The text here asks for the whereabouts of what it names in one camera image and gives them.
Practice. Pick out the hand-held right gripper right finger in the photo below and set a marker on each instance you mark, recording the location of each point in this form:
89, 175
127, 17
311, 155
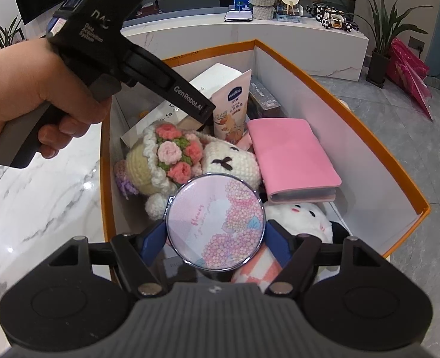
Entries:
279, 242

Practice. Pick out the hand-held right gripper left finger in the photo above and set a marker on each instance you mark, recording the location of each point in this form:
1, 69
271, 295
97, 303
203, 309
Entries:
154, 239

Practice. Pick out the dark grey box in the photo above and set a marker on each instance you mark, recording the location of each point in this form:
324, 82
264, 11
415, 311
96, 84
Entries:
175, 268

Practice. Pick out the round pink floral mirror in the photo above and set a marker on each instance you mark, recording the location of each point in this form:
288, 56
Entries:
212, 223

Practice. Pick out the pink notebook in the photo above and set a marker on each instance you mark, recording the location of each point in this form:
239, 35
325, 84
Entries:
290, 153

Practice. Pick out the crochet doll with flowers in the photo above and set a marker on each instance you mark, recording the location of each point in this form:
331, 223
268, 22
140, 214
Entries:
168, 149

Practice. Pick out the orange storage box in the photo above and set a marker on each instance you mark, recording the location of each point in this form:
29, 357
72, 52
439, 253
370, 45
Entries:
354, 149

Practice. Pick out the white lotion tube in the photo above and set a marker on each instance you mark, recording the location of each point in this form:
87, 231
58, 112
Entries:
231, 108

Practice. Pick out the person's left hand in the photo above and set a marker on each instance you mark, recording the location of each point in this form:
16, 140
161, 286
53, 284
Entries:
18, 82

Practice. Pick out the white plush toy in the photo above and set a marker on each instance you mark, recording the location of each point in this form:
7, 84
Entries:
298, 216

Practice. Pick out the pink checkered cloth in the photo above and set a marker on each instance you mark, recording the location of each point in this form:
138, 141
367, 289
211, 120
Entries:
257, 268

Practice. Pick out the small green plant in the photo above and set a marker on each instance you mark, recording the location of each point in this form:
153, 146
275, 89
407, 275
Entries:
5, 33

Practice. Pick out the blue grey tray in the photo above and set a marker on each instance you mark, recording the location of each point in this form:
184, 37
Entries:
238, 15

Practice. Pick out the white marble tv cabinet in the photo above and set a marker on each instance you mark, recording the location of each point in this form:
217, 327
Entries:
298, 41

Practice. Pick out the pink bag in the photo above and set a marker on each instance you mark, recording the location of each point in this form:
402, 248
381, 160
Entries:
410, 71

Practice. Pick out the checkered toy cars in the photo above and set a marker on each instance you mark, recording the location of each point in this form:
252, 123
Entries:
331, 18

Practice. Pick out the potted green plant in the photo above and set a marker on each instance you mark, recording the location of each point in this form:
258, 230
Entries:
384, 33

